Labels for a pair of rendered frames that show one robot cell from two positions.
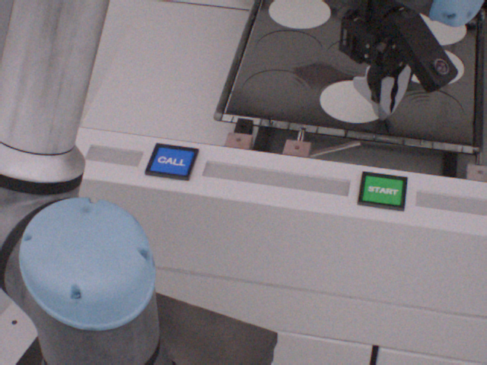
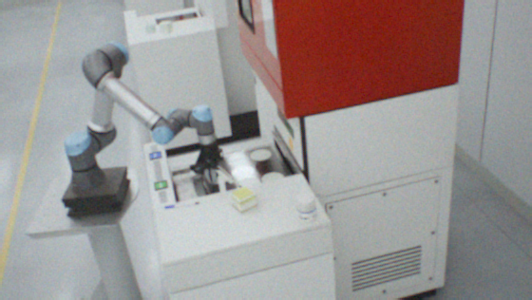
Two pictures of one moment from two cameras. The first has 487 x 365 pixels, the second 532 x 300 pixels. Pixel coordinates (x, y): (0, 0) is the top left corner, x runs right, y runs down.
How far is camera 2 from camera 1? 232 cm
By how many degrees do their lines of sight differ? 54
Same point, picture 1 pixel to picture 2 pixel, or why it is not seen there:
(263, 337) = (113, 193)
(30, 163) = (90, 122)
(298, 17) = (256, 156)
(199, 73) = not seen: hidden behind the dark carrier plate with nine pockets
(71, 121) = (98, 119)
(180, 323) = (114, 181)
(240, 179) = (156, 166)
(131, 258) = (74, 143)
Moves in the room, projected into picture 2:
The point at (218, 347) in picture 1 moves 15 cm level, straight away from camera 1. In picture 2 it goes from (108, 188) to (141, 178)
